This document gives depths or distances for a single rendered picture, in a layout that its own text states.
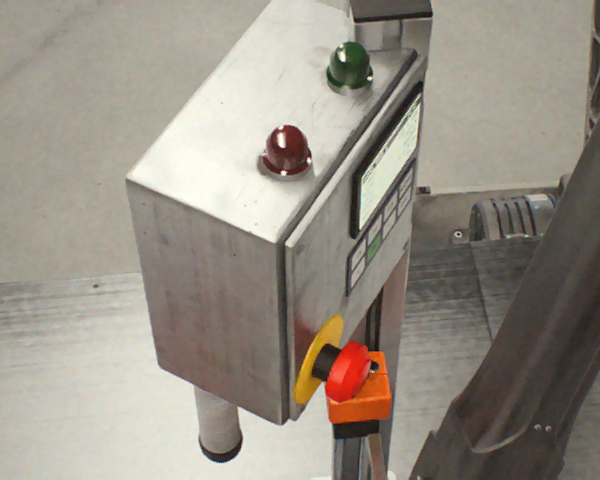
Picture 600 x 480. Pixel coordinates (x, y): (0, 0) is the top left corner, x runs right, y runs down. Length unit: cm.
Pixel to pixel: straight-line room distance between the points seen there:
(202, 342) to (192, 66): 209
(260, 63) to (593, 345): 24
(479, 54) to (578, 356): 218
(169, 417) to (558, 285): 70
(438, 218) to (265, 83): 154
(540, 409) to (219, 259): 20
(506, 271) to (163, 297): 75
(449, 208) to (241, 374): 151
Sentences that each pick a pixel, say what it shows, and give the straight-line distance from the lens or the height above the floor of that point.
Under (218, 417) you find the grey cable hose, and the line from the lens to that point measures 97.
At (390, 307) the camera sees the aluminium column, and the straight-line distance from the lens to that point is 94.
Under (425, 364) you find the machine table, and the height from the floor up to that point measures 83.
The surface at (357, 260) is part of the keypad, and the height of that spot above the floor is 137.
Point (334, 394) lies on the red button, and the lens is 77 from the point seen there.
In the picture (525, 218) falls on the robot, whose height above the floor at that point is 42.
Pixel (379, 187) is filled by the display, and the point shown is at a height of 142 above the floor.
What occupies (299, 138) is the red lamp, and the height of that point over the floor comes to 150.
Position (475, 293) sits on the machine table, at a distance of 143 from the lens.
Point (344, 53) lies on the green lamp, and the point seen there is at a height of 150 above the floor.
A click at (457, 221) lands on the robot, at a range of 225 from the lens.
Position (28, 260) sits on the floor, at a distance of 254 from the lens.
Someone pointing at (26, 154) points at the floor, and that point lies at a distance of 272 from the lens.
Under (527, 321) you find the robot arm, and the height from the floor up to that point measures 139.
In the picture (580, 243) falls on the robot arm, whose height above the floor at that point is 145.
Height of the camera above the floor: 199
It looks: 52 degrees down
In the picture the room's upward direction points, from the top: straight up
